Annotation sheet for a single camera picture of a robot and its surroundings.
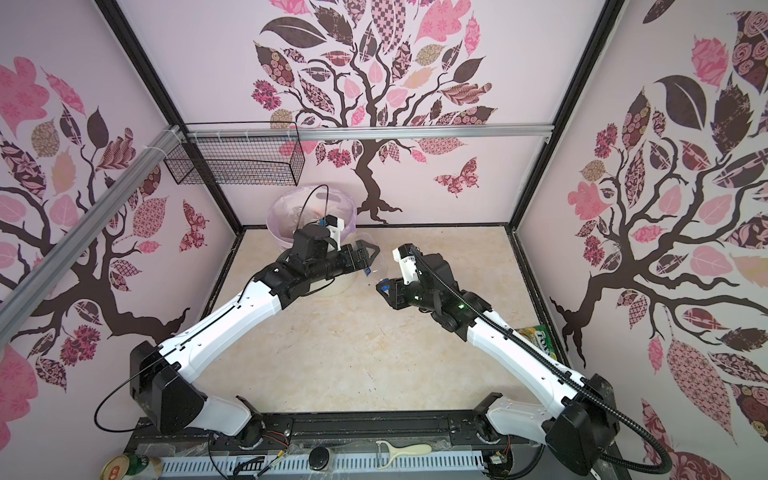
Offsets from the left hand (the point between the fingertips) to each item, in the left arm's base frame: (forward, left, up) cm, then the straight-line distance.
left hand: (369, 257), depth 75 cm
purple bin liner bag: (+23, +26, -4) cm, 34 cm away
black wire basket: (+39, +44, +6) cm, 59 cm away
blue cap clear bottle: (-3, -3, +1) cm, 5 cm away
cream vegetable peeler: (-39, -11, -27) cm, 48 cm away
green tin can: (-43, +49, -17) cm, 67 cm away
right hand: (-6, -3, -2) cm, 7 cm away
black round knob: (-41, +10, -17) cm, 46 cm away
